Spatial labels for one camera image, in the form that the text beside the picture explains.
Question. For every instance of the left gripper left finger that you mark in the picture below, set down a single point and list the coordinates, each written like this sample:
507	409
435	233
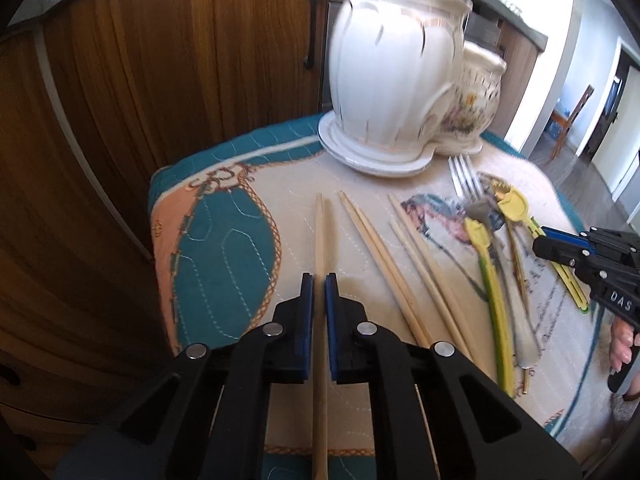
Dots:
207	417

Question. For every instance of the yellow green plastic spoon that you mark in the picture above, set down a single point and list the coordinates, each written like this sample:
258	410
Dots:
479	238

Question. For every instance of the right hand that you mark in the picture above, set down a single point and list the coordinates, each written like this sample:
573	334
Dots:
623	341

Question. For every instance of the gold fork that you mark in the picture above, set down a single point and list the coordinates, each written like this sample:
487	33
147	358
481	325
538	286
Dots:
517	264

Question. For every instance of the large white ceramic utensil jar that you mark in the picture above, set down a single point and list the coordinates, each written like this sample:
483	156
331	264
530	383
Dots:
393	67

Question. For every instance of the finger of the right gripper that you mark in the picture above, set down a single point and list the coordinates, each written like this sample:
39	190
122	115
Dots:
565	250
565	235

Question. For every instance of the patterned quilted table mat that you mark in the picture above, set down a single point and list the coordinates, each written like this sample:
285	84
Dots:
233	233

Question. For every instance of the wooden chair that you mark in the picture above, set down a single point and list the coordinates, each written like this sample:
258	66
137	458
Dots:
566	123

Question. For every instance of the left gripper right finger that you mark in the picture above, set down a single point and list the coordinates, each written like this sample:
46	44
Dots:
435	414

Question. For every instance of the wooden chopstick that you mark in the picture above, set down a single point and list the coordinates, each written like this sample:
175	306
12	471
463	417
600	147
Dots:
404	219
320	380
395	284
328	236
385	269
433	280

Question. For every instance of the small floral ceramic jar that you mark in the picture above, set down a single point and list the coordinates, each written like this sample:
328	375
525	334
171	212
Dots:
475	104

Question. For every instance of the wooden cabinet doors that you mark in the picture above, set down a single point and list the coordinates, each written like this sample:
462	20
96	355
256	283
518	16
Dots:
96	96

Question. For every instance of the black cabinet door handle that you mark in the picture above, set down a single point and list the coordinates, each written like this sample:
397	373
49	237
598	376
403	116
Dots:
310	57

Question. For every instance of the silver steel fork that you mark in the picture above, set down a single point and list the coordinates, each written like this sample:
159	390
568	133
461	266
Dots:
478	207

